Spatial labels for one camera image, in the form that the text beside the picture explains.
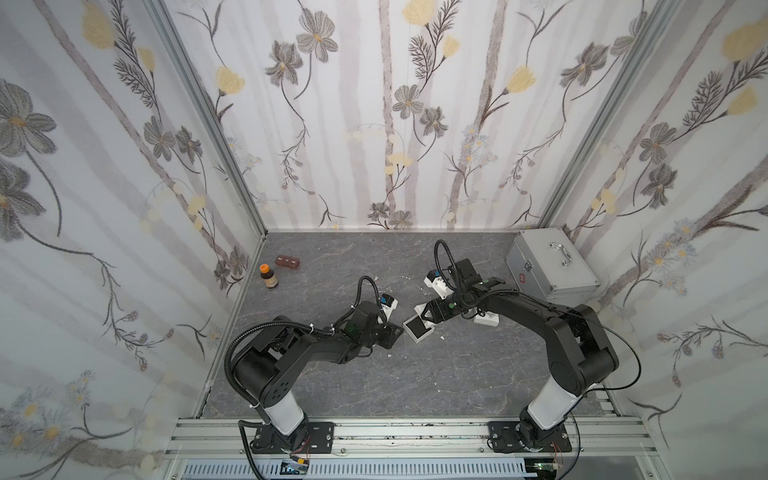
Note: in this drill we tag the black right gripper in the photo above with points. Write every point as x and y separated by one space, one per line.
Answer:
437 310

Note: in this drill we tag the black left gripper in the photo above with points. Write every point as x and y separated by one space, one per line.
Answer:
389 334

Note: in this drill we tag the white bow gift box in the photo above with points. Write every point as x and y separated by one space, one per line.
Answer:
423 311

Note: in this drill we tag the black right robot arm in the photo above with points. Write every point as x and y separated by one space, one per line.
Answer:
579 353

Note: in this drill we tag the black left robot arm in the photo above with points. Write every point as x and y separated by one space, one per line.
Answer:
263 363

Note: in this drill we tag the silver aluminium first aid case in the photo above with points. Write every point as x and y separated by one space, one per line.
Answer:
547 266

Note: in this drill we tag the small brown block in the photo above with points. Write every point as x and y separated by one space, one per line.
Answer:
287 261

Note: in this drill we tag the brown bottle orange cap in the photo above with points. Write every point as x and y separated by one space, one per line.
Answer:
268 276

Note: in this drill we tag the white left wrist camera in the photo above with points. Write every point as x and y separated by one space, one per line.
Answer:
388 304

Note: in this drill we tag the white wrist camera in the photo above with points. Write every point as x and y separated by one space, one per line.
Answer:
437 283
388 304

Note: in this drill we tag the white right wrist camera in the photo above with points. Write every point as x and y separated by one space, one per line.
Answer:
437 283

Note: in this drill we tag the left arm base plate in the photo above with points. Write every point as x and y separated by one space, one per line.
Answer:
294 437

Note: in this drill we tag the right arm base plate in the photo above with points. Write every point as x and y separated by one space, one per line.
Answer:
510 437

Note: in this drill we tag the aluminium mounting rail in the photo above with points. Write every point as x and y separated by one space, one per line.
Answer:
468 437

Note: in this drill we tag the white slotted cable duct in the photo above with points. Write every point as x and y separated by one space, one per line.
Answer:
451 468

